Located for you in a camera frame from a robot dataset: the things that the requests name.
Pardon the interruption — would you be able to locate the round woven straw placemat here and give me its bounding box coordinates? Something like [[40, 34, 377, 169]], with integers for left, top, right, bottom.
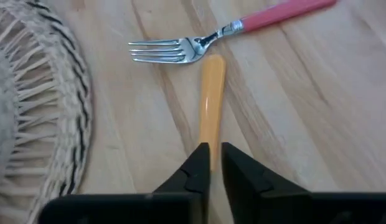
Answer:
[[0, 0, 95, 224]]

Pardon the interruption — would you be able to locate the orange-handled metal spoon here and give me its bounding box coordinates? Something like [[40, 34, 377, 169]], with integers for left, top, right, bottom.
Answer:
[[198, 54, 227, 174]]

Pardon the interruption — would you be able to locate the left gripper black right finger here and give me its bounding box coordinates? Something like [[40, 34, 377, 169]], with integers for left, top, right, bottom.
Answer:
[[221, 142, 313, 224]]

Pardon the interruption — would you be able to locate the red-handled metal fork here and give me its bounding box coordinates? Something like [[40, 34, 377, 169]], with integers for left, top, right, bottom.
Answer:
[[128, 0, 337, 65]]

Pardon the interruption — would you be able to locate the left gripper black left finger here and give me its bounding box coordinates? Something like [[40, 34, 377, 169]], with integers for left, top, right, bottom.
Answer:
[[152, 142, 212, 224]]

